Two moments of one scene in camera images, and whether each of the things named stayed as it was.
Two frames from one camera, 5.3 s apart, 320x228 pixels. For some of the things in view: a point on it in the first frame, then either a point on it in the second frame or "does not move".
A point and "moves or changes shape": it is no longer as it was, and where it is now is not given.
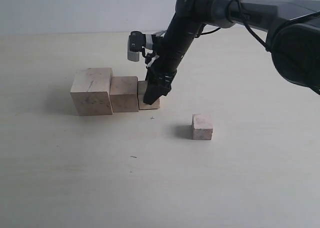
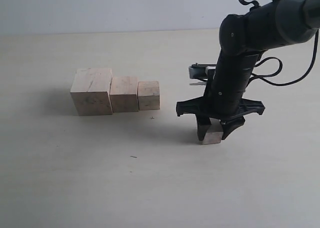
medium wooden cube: [141, 87] does not move
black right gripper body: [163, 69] to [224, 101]
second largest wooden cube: [124, 94] does not move
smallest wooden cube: [202, 125] moves or changes shape
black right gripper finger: [153, 92] to [204, 122]
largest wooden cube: [90, 91] does not move
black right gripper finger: [166, 90] to [230, 126]
